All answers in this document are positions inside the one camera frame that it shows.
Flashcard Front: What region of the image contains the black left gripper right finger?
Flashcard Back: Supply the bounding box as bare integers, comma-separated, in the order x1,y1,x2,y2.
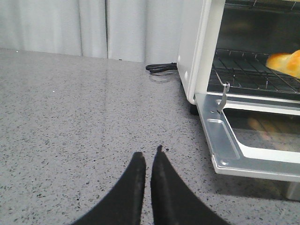
150,145,228,225

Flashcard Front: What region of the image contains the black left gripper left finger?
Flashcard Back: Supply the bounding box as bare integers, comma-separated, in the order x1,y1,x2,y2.
73,152,146,225

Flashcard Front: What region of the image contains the glass oven door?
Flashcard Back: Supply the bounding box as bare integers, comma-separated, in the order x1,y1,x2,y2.
195,93,300,182

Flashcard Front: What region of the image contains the golden croissant bread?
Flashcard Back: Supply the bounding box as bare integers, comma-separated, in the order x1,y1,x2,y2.
266,50,300,79

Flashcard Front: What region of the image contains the white Toshiba toaster oven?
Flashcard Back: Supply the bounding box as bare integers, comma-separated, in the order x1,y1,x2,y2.
177,0,300,115

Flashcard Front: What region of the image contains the grey pleated curtain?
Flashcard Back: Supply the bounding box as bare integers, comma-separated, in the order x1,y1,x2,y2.
0,0,183,63

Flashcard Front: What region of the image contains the black power cable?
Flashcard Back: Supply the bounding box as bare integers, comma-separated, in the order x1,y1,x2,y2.
145,62,177,74

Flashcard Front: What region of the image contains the wire oven rack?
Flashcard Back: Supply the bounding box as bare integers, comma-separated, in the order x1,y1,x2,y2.
207,49,300,96

